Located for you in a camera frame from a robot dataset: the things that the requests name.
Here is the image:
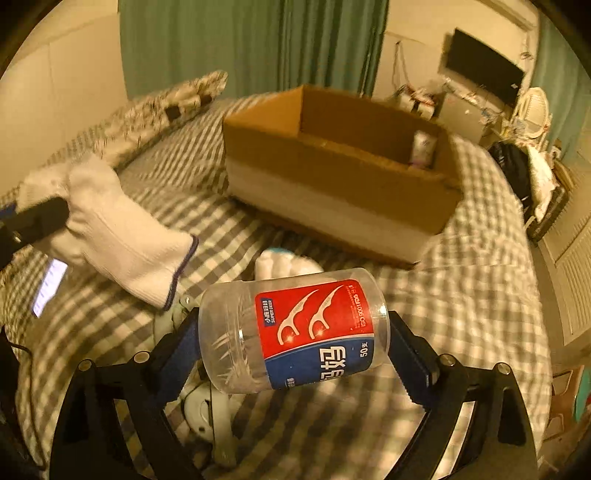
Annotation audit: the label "white sock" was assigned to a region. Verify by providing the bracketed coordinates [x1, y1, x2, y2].
[17, 152, 198, 310]

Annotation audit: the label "clear floss pick jar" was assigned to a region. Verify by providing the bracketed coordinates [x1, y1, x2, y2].
[198, 268, 390, 394]

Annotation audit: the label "blue white tissue pack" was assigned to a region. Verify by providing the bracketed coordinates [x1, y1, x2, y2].
[254, 248, 324, 281]

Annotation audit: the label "lit smartphone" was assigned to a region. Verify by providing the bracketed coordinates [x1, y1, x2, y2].
[32, 259, 68, 318]

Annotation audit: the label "green round stool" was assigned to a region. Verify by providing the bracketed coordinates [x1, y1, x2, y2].
[573, 367, 591, 423]

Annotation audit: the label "white scissors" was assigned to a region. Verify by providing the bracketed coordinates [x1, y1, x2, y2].
[153, 294, 236, 469]

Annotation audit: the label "floral folded quilt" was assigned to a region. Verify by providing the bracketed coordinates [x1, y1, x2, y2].
[45, 70, 228, 170]

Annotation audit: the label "white louvred wardrobe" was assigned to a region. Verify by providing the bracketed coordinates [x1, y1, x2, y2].
[541, 153, 590, 344]

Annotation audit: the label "grey checked bed cover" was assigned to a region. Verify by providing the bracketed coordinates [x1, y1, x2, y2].
[3, 90, 551, 479]

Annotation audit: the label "dark brown suitcase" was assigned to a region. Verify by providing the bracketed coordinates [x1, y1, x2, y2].
[526, 178, 570, 244]

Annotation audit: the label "white garment on chair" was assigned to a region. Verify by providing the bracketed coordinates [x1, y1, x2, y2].
[527, 145, 556, 222]

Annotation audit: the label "black clothes on chair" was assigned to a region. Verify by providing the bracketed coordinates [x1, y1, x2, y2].
[488, 141, 532, 213]

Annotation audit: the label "open cardboard box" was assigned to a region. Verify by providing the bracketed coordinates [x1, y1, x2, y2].
[222, 85, 464, 268]

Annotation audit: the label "large green curtain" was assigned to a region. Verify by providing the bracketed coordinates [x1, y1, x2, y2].
[118, 1, 389, 97]

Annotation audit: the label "white oval vanity mirror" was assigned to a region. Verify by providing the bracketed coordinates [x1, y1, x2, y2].
[510, 87, 552, 140]

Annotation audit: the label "grey mini fridge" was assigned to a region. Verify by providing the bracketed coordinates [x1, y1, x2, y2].
[436, 92, 487, 144]

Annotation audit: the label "white suitcase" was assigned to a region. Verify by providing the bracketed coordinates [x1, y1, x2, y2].
[398, 93, 436, 120]

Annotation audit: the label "green curtain by wardrobe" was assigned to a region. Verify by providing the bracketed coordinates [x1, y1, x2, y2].
[531, 14, 590, 160]

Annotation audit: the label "black wall television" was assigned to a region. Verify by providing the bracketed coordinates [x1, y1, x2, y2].
[446, 29, 525, 107]

